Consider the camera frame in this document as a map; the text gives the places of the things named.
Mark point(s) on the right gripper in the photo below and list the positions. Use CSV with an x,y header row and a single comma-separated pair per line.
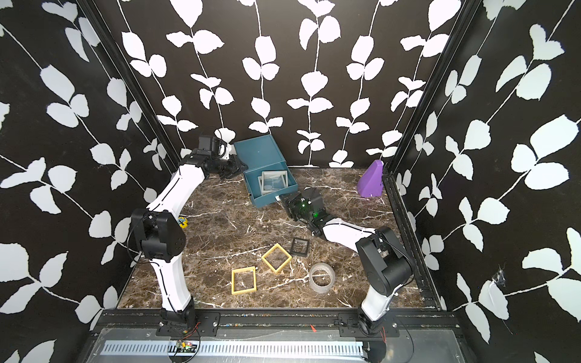
x,y
292,203

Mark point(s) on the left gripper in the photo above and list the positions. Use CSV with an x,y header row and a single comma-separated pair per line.
x,y
237,167

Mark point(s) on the teal top drawer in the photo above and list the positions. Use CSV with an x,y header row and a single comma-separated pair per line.
x,y
253,188

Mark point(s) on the small black brooch box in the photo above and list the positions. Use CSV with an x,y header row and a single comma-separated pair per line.
x,y
299,247

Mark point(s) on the grey brooch box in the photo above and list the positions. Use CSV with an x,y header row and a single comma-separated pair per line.
x,y
261,184
274,180

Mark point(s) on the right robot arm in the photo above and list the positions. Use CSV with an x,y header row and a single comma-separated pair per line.
x,y
387,265

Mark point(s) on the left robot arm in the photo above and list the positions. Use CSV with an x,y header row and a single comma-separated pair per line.
x,y
161,239

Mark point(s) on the teal drawer cabinet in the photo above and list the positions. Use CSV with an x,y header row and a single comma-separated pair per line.
x,y
260,153

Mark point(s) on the yellow brooch box upper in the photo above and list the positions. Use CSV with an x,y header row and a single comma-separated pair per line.
x,y
276,258

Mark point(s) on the yellow brooch box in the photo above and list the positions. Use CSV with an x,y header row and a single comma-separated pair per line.
x,y
243,280
276,258

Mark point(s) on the yellow brooch box lower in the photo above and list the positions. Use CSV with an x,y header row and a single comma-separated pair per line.
x,y
243,280

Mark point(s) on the clear tape roll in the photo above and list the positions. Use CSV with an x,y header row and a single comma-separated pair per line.
x,y
322,278

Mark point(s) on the purple wedge block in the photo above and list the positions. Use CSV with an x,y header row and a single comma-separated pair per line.
x,y
370,184

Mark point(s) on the small yellow blue toy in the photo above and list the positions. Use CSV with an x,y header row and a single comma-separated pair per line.
x,y
182,222

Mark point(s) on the white perforated strip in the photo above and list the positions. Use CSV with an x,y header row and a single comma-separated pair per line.
x,y
238,348

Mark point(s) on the small circuit board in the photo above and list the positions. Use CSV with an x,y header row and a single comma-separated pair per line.
x,y
183,348

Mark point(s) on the black front rail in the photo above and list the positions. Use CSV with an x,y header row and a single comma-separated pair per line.
x,y
348,321

